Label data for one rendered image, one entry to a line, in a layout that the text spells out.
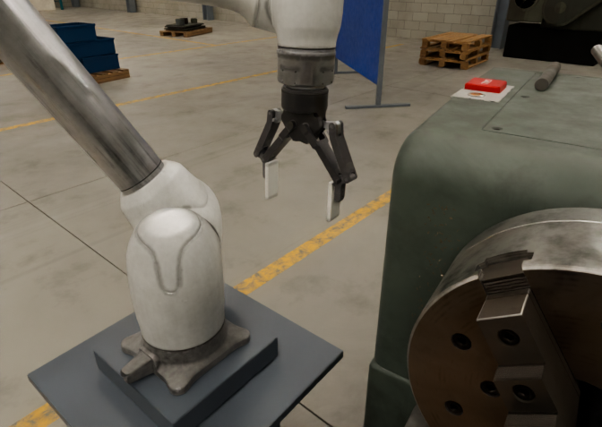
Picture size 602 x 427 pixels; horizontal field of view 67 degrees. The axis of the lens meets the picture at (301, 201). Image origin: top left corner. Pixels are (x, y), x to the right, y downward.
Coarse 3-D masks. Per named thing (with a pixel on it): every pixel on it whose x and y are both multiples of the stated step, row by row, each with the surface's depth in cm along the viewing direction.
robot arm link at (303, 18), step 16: (272, 0) 66; (288, 0) 62; (304, 0) 62; (320, 0) 62; (336, 0) 63; (272, 16) 68; (288, 16) 63; (304, 16) 63; (320, 16) 63; (336, 16) 64; (288, 32) 65; (304, 32) 64; (320, 32) 64; (336, 32) 66; (304, 48) 65; (320, 48) 65
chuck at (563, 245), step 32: (544, 224) 44; (576, 224) 42; (480, 256) 44; (512, 256) 41; (544, 256) 38; (576, 256) 37; (448, 288) 43; (480, 288) 41; (544, 288) 38; (576, 288) 36; (448, 320) 44; (576, 320) 37; (416, 352) 48; (448, 352) 46; (480, 352) 44; (576, 352) 38; (416, 384) 50; (448, 384) 47; (480, 384) 45; (448, 416) 49; (480, 416) 47
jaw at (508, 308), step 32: (512, 288) 39; (480, 320) 38; (512, 320) 36; (544, 320) 38; (512, 352) 37; (544, 352) 36; (512, 384) 36; (544, 384) 34; (576, 384) 39; (512, 416) 36; (544, 416) 35; (576, 416) 37
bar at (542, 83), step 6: (552, 66) 88; (558, 66) 91; (546, 72) 84; (552, 72) 84; (540, 78) 79; (546, 78) 79; (552, 78) 82; (540, 84) 79; (546, 84) 78; (540, 90) 79
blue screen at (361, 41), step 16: (352, 0) 596; (368, 0) 536; (384, 0) 484; (352, 16) 602; (368, 16) 541; (384, 16) 491; (352, 32) 608; (368, 32) 545; (384, 32) 499; (336, 48) 694; (352, 48) 614; (368, 48) 550; (384, 48) 507; (336, 64) 708; (352, 64) 620; (368, 64) 555
